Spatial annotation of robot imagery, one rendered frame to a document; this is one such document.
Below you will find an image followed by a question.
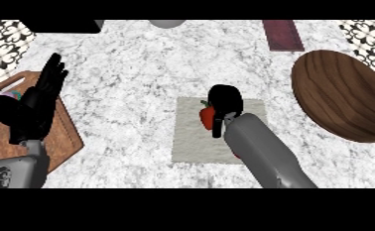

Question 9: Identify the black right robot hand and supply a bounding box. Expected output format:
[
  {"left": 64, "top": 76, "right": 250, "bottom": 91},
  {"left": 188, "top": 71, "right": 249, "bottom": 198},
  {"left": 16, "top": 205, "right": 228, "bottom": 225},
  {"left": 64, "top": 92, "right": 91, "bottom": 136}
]
[{"left": 206, "top": 84, "right": 245, "bottom": 139}]

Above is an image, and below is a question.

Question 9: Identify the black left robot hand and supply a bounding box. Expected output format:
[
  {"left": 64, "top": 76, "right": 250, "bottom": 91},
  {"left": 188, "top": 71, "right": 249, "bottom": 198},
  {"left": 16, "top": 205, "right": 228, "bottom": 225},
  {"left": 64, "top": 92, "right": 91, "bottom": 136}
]
[{"left": 0, "top": 53, "right": 70, "bottom": 146}]

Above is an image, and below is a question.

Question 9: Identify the red bell pepper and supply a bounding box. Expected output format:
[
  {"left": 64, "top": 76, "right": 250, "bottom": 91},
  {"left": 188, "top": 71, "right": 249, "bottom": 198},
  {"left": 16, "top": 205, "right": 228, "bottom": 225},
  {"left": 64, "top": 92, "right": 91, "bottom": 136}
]
[{"left": 197, "top": 99, "right": 216, "bottom": 131}]

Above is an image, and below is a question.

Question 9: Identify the pale grey placemat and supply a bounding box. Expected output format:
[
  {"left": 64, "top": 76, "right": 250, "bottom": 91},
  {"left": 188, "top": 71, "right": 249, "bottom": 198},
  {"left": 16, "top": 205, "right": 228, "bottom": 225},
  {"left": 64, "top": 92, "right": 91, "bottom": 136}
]
[{"left": 169, "top": 96, "right": 270, "bottom": 165}]

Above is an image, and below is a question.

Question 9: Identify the brown wooden bowl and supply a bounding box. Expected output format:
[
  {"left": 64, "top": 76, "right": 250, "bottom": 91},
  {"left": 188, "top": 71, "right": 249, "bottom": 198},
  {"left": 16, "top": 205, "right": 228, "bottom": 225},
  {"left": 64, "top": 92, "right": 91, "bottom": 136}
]
[{"left": 289, "top": 50, "right": 375, "bottom": 144}]

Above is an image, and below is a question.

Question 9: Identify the pink and teal cupcake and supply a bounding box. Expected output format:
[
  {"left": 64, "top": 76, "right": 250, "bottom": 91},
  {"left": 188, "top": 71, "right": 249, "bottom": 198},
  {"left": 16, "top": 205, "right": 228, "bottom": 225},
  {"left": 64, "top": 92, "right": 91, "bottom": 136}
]
[{"left": 0, "top": 90, "right": 23, "bottom": 102}]

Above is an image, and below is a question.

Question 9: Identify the brown wooden cutting board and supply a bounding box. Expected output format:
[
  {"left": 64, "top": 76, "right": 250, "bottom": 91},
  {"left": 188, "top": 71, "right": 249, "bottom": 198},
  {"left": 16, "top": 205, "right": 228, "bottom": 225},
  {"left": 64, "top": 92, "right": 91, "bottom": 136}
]
[{"left": 0, "top": 70, "right": 85, "bottom": 174}]

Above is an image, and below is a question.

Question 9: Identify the black appliance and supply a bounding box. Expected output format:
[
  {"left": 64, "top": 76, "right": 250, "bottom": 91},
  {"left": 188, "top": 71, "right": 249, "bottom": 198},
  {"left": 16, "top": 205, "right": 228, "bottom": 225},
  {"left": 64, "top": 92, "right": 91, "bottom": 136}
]
[{"left": 19, "top": 20, "right": 104, "bottom": 35}]

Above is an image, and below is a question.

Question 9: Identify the dark red rectangular board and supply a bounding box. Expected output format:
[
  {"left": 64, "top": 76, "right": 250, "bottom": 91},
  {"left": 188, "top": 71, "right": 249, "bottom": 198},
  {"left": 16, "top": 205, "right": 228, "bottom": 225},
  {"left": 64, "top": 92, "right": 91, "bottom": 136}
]
[{"left": 261, "top": 20, "right": 305, "bottom": 53}]

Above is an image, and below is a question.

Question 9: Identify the grey round object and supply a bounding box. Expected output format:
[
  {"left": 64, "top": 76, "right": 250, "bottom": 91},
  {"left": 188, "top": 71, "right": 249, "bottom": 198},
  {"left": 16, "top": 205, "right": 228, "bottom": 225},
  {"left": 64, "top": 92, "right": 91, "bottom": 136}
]
[{"left": 147, "top": 20, "right": 187, "bottom": 30}]

